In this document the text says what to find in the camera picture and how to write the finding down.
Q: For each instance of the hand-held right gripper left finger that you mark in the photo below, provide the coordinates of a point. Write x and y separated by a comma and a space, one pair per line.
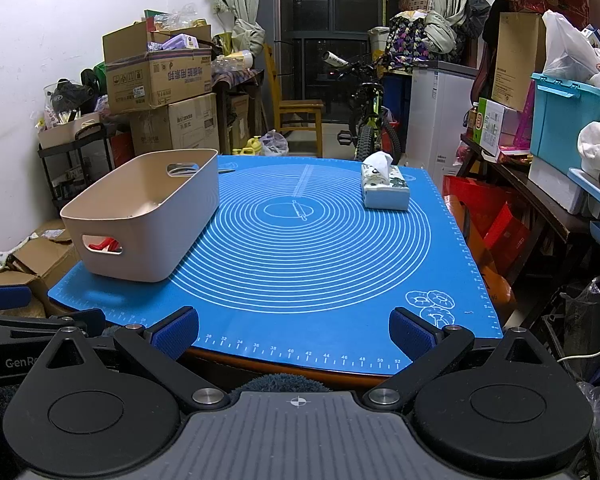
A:
177, 332

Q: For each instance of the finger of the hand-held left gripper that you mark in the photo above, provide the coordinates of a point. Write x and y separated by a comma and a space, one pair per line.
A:
87, 320
5, 297

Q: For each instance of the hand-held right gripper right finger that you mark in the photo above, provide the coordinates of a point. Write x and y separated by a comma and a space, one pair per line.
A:
411, 332

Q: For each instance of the beige plastic storage basket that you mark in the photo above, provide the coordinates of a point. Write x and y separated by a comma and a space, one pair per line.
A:
170, 220

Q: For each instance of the white plastic wrapper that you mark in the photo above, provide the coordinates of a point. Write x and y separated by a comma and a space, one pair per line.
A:
10, 255

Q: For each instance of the torn cardboard box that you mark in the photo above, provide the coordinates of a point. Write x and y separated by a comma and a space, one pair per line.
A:
30, 260

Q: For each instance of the grey fuzzy clothing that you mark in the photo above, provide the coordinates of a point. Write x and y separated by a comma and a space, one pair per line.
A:
280, 384

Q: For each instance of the blue silicone baking mat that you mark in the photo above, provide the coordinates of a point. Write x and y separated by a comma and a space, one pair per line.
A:
305, 280

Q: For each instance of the red gift bags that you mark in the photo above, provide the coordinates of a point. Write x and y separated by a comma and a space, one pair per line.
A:
495, 225

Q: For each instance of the printed tissue pack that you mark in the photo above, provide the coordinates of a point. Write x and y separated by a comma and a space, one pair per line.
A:
385, 187

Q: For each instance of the black utility cart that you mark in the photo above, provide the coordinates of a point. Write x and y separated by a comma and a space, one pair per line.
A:
80, 160

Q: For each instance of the red printed carton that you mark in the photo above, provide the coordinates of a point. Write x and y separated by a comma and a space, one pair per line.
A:
122, 149

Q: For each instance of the small beige bin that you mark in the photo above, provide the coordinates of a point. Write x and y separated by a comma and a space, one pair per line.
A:
65, 132

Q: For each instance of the black plastic bags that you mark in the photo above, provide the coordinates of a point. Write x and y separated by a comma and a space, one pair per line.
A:
590, 320

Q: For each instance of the dark wooden side table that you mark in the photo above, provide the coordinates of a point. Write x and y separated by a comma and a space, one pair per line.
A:
530, 195

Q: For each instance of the yellow detergent jug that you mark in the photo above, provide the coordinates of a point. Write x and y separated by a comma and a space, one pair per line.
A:
247, 146

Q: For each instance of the tall plain cardboard box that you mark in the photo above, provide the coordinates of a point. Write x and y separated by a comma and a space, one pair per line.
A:
180, 125

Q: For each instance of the white foam box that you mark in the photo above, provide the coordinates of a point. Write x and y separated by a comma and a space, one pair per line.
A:
555, 182

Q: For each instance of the black cap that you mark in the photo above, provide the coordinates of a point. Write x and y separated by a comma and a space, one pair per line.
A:
70, 97

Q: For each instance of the black and green bicycle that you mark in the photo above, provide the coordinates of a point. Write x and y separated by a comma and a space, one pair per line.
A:
370, 125

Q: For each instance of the clear plastic bag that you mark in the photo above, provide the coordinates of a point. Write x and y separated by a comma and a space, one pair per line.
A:
274, 144

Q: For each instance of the green and white carton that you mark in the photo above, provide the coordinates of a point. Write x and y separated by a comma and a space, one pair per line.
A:
497, 127

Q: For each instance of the white chest freezer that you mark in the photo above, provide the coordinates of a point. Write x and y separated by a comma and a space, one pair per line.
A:
437, 110

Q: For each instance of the small dark wooden table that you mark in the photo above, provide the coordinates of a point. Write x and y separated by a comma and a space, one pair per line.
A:
237, 110

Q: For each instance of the green bag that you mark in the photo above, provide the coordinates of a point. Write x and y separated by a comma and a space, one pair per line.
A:
94, 77

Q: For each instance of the pink bag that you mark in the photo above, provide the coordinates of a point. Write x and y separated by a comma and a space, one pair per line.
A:
522, 120

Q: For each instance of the open printed cardboard box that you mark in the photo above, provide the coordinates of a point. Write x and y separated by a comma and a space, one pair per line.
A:
155, 85

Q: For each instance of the wooden chair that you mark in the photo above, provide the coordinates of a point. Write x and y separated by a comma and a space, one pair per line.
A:
300, 110

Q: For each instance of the teal storage bin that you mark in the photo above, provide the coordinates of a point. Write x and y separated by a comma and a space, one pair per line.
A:
570, 120

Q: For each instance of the floral cloth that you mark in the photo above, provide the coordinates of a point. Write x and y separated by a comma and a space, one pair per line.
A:
410, 40

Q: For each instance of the brown paper carton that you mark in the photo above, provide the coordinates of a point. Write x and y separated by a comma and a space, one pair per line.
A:
517, 60

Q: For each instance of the white plastic bag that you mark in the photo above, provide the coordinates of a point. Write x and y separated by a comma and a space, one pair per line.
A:
567, 50

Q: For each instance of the dark glass balcony door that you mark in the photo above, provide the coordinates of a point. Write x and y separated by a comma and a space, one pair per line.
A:
350, 10

